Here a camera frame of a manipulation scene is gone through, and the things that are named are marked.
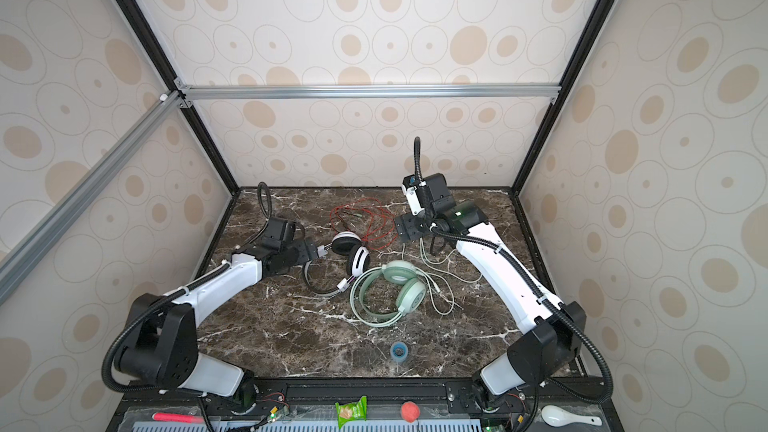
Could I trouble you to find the red headphone cable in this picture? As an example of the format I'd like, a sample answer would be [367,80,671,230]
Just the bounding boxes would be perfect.
[327,196,400,252]

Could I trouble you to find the black white headphones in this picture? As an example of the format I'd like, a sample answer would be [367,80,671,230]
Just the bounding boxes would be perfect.
[302,231,372,299]

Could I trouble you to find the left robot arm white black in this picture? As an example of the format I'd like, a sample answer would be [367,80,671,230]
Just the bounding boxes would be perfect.
[101,182,316,411]

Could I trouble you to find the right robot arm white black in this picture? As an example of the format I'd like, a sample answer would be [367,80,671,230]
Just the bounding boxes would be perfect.
[394,138,614,408]

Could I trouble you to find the mint green headphones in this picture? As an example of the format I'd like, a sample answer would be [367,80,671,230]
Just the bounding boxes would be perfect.
[349,259,428,329]

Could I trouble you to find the blue tape roll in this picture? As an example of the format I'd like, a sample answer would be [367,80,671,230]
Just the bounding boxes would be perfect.
[390,342,409,364]

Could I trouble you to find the green snack packet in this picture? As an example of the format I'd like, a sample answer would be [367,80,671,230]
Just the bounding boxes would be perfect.
[335,396,368,428]

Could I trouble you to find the red ball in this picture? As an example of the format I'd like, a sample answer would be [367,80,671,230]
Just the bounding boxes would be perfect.
[400,401,421,423]

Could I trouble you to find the pink marker pen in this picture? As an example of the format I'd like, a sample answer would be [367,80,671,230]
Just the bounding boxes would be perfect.
[152,412,205,424]

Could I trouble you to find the white ceramic spoon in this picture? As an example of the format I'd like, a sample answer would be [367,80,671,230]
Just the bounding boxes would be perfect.
[540,405,603,428]

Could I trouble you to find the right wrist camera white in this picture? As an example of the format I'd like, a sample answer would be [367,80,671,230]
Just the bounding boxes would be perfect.
[401,185,424,216]

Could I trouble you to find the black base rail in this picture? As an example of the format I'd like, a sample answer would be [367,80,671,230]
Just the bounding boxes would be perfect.
[106,377,604,431]

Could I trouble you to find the horizontal aluminium frame bar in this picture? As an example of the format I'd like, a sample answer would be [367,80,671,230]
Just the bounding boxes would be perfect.
[180,83,561,100]

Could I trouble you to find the diagonal aluminium frame bar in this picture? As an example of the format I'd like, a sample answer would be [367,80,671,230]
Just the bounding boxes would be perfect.
[1,91,182,302]

